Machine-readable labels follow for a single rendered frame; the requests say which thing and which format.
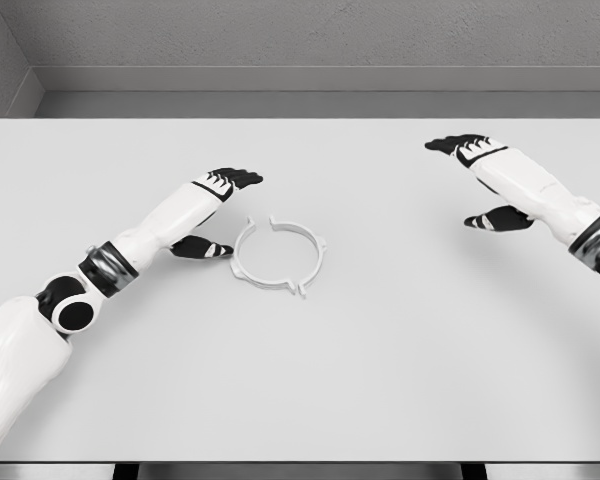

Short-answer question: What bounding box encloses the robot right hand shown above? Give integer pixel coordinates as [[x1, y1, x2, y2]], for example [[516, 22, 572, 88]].
[[424, 133, 575, 233]]

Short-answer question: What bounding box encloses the white pipe clamp half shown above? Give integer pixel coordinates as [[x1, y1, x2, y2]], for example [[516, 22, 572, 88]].
[[268, 215, 330, 302], [229, 215, 301, 294]]

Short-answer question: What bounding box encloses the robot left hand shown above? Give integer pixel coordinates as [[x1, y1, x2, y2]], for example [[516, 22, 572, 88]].
[[140, 167, 265, 262]]

